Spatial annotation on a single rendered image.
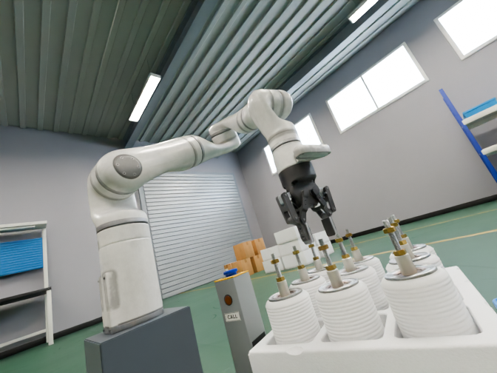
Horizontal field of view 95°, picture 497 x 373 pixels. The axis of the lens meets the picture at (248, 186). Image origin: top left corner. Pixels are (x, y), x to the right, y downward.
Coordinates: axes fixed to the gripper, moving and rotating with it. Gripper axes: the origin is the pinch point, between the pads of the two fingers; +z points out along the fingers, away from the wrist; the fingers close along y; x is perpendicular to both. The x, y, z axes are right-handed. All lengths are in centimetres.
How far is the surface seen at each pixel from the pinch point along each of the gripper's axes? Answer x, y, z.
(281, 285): -10.1, 5.6, 7.8
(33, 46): -295, 94, -365
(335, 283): 0.4, 1.2, 9.3
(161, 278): -530, -58, -7
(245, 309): -24.3, 8.2, 12.3
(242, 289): -24.7, 7.3, 7.6
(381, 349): 7.7, 5.0, 17.5
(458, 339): 15.4, 0.0, 17.3
